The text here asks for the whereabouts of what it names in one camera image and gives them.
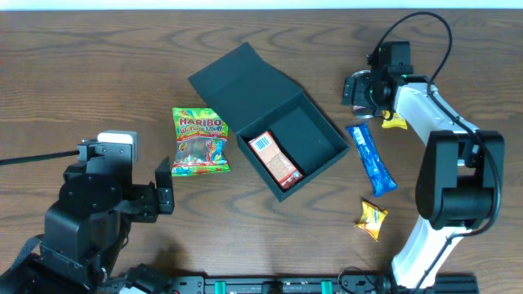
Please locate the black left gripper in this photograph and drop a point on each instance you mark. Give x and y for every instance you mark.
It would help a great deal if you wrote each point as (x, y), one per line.
(164, 194)

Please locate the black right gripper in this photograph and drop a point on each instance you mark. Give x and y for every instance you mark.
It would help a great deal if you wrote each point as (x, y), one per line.
(349, 93)

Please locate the brown Pringles can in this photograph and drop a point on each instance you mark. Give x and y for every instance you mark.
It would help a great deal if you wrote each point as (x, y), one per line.
(357, 110)

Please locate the yellow snack packet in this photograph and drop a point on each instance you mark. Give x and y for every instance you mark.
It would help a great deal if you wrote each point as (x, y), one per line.
(393, 120)
(371, 219)

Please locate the blue cookie packet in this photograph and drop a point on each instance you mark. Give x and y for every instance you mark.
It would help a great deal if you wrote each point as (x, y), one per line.
(378, 175)

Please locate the black gift box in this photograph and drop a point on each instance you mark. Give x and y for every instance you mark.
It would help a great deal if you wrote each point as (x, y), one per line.
(252, 97)

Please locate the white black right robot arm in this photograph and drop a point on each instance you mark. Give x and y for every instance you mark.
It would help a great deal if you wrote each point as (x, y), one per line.
(459, 186)

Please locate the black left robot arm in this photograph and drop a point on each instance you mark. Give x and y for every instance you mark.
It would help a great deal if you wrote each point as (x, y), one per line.
(86, 228)

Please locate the Haribo gummy worms bag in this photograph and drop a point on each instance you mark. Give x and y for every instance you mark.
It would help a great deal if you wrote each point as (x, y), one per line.
(201, 139)

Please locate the orange snack carton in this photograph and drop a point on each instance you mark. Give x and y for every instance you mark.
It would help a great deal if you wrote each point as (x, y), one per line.
(275, 161)

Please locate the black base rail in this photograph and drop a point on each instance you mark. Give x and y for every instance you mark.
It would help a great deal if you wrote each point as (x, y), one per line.
(343, 284)

